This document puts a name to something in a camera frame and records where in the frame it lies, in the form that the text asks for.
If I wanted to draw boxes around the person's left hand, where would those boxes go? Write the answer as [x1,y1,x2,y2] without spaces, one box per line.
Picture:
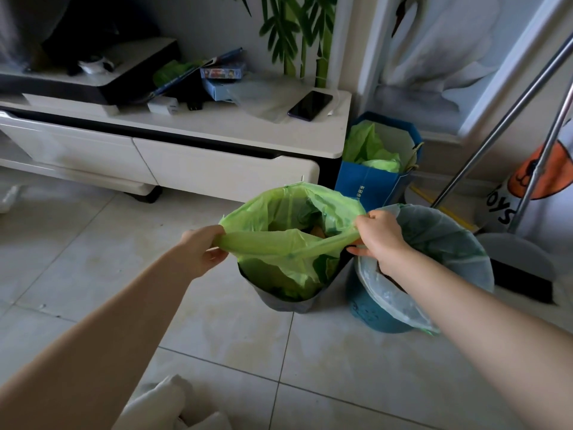
[178,225,230,279]

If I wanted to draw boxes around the metal dustpan handle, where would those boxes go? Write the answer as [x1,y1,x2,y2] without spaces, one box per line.
[507,80,573,234]

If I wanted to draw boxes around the blue paper shopping bag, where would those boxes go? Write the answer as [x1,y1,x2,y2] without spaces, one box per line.
[334,112,423,214]

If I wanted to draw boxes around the yellow broom stick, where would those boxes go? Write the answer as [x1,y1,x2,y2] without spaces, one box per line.
[409,185,480,233]

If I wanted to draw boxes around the white cloth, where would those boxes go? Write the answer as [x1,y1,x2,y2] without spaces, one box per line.
[112,375,233,430]

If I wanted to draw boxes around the blue cardboard box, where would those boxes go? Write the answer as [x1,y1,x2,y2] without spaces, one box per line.
[202,78,242,102]

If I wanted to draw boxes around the translucent white bin liner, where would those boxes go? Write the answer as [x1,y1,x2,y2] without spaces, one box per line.
[356,203,495,333]

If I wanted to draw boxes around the person's right hand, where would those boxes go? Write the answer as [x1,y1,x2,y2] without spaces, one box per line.
[346,210,410,270]

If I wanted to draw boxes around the person's right forearm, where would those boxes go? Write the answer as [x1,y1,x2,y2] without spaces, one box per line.
[381,246,573,430]

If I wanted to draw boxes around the bamboo wall decal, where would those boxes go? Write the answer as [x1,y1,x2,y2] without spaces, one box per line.
[212,0,338,89]

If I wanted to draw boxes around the green plastic trash bag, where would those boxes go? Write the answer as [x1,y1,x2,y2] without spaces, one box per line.
[212,182,367,301]

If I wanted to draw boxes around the white cartoon printed bag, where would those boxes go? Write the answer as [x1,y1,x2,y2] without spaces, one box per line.
[475,130,573,282]

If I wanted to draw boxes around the grey dustpan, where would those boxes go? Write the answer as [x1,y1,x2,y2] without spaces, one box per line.
[475,233,558,305]

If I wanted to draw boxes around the small green plastic bag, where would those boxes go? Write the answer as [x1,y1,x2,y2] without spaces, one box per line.
[153,60,200,88]

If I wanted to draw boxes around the black and white console shelf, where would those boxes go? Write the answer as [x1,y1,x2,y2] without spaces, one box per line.
[0,37,182,107]

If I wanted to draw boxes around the white TV cabinet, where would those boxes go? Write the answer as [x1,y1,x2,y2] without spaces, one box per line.
[0,87,352,204]

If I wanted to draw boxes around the white power adapter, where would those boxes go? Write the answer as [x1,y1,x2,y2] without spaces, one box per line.
[147,96,180,116]

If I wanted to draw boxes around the person's left forearm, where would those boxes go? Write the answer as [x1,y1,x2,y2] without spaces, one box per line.
[0,246,198,430]

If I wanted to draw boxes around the blue thin book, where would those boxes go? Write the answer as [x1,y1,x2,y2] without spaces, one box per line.
[145,47,244,102]

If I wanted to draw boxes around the blue trash bin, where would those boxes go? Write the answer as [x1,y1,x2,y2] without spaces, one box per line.
[346,264,415,334]

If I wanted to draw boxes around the colourful printed box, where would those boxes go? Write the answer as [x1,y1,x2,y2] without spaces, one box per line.
[200,64,247,81]

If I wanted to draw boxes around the black smartphone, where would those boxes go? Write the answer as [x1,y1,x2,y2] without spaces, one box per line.
[287,90,334,122]

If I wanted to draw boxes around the grey trash bin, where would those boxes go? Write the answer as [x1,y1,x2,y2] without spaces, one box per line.
[237,253,354,315]

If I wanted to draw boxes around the metal mop handle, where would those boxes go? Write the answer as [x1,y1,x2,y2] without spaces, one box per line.
[431,31,573,210]

